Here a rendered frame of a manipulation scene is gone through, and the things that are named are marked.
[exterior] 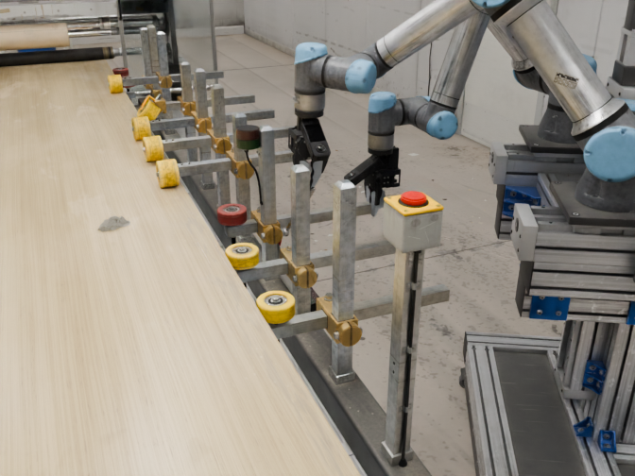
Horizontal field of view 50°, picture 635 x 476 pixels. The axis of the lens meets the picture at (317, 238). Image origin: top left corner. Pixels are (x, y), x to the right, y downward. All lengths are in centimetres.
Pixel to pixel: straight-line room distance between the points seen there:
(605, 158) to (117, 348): 100
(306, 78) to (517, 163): 74
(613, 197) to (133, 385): 106
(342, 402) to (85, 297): 58
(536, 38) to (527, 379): 133
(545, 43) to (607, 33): 307
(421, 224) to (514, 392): 139
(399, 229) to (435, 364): 178
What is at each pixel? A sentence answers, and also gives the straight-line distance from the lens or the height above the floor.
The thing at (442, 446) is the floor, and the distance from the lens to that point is 244.
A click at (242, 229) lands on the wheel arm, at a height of 85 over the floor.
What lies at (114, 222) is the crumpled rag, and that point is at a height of 91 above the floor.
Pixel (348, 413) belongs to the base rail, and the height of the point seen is 70.
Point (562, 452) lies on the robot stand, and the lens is 219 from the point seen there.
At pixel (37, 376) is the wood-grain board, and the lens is 130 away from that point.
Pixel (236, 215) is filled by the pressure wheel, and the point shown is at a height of 90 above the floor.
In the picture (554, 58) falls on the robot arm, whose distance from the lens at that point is 143.
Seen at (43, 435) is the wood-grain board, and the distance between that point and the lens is 117.
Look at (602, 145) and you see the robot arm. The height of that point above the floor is 122.
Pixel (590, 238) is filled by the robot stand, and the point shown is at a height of 97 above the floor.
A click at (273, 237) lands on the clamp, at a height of 84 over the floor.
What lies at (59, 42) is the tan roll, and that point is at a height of 102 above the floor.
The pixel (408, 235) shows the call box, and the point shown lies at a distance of 105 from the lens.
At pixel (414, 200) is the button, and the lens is 105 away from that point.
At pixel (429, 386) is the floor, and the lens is 268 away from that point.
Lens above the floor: 163
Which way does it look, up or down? 26 degrees down
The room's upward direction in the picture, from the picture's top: straight up
